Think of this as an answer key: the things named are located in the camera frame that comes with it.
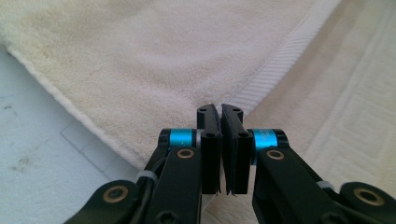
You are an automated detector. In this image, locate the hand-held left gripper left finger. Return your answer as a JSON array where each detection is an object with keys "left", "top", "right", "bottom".
[{"left": 158, "top": 103, "right": 222, "bottom": 195}]

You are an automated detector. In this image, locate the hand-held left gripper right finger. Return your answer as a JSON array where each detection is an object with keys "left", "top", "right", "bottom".
[{"left": 220, "top": 103, "right": 290, "bottom": 196}]

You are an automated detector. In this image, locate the cream towel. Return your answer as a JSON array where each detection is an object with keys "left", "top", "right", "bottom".
[{"left": 0, "top": 0, "right": 396, "bottom": 224}]

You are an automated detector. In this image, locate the pale blue foam mat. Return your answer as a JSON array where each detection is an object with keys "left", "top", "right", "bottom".
[{"left": 0, "top": 46, "right": 143, "bottom": 224}]

